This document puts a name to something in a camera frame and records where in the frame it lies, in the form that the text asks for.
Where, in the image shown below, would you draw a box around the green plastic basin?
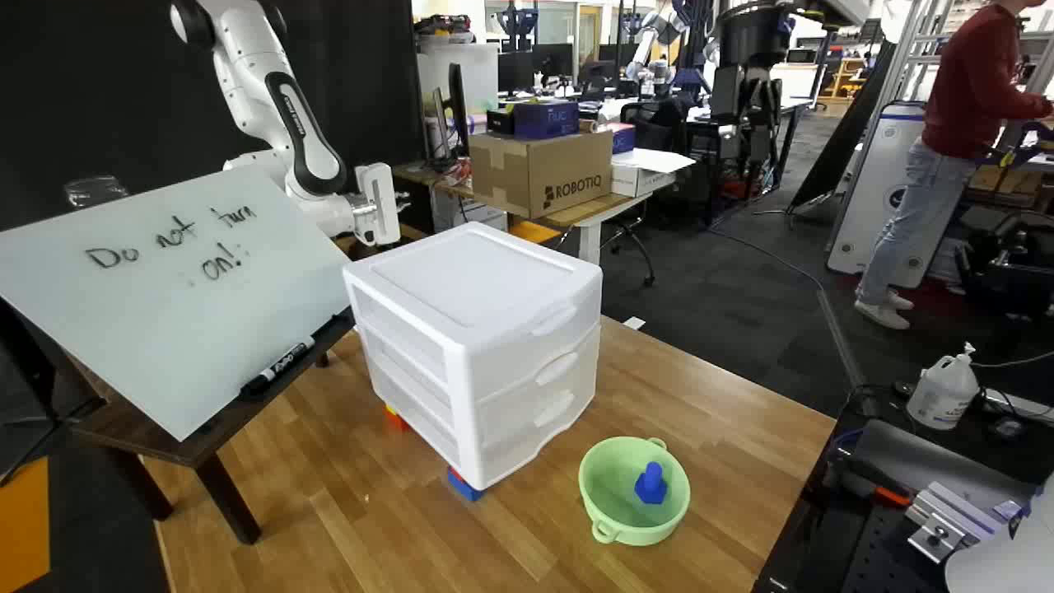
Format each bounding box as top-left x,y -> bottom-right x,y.
576,436 -> 694,549

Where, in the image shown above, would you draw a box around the white plastic drawer unit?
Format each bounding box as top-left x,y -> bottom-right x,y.
343,221 -> 607,493

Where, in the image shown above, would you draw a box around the white office desk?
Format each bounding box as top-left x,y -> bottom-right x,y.
391,145 -> 702,266

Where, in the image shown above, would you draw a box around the large cardboard box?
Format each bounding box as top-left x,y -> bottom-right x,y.
468,127 -> 614,221

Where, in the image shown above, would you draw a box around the white round disc stack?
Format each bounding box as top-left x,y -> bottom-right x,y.
608,145 -> 698,202

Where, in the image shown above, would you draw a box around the dark blue box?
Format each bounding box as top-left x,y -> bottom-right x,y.
487,94 -> 584,141

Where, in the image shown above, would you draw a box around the blue block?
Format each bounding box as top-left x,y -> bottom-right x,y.
445,466 -> 487,503

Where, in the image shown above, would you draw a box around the blue toy bolt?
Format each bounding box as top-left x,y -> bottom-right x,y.
631,458 -> 670,507

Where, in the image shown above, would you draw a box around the black marker pen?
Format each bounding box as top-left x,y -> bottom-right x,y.
249,339 -> 322,387

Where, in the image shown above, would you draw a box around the white panel blue edge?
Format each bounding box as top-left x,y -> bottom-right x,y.
824,97 -> 931,275

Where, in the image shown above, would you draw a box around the whiteboard with handwriting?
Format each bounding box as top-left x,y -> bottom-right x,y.
0,173 -> 354,445

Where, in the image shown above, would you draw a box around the dark wooden easel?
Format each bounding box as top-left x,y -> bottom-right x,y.
61,307 -> 360,548

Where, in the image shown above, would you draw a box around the black perforated breadboard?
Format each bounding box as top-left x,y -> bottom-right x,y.
753,479 -> 957,593

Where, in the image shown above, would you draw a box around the white plastic jug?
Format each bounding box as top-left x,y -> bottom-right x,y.
905,339 -> 980,436

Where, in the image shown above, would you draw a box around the black flat panel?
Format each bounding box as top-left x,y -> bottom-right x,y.
848,416 -> 1046,510

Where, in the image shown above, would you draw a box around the silver metal ladder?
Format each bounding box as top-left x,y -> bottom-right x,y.
865,0 -> 957,111

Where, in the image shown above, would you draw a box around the person in red sweater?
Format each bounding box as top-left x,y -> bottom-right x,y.
854,0 -> 1054,332

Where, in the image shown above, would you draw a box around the black backdrop curtain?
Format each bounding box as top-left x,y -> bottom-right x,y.
0,0 -> 426,226

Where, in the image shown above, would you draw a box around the aluminium extrusion bar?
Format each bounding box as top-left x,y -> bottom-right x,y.
905,478 -> 1029,565

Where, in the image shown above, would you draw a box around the white rounded cover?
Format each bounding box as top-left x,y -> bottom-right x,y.
943,475 -> 1054,593

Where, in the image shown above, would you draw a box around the orange board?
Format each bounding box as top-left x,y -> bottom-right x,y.
0,455 -> 53,593

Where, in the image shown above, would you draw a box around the black clamp orange handle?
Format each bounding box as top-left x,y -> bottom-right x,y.
833,440 -> 914,510

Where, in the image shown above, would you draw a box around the silver angle bracket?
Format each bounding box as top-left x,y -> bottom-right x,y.
905,515 -> 969,565

